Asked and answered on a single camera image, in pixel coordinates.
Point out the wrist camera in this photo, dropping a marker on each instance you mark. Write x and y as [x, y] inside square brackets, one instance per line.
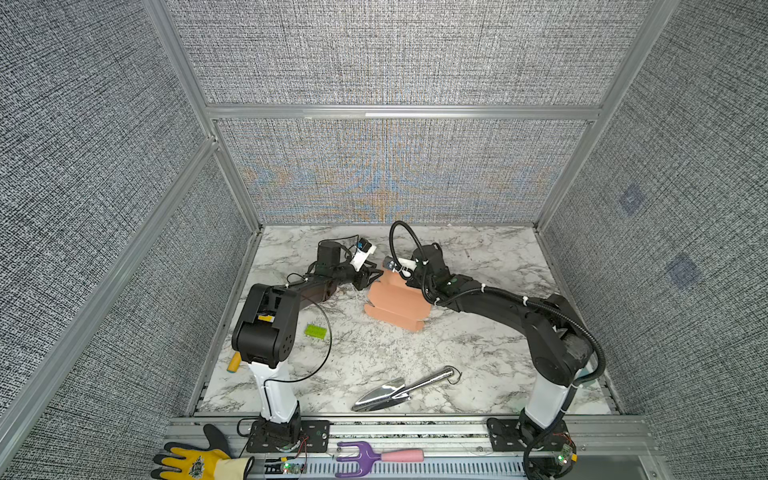
[363, 249]
[399, 264]

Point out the small green tag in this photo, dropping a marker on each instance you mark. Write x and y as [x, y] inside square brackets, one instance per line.
[317, 332]

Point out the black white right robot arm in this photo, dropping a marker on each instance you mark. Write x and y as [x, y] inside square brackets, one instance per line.
[564, 353]

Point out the purple pink garden fork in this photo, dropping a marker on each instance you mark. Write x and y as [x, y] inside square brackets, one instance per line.
[367, 457]

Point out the yellow toy shovel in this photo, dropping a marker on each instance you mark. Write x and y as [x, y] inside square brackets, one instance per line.
[234, 364]

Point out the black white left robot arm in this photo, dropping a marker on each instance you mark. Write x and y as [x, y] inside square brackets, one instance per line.
[266, 329]

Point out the silver metal garden trowel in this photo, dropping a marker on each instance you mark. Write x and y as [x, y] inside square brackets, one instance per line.
[398, 391]

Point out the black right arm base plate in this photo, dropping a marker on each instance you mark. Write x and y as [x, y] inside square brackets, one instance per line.
[511, 434]

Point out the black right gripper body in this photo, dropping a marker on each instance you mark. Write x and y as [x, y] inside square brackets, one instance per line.
[418, 282]

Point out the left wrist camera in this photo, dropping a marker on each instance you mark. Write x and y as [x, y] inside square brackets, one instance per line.
[363, 249]

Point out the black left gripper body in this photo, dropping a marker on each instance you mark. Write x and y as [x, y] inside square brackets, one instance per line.
[345, 275]

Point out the yellow black work glove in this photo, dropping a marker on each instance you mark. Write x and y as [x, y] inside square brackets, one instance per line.
[213, 462]

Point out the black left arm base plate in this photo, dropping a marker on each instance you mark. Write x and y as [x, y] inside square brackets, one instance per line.
[274, 438]

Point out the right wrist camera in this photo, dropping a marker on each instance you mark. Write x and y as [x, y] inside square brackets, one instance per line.
[399, 264]

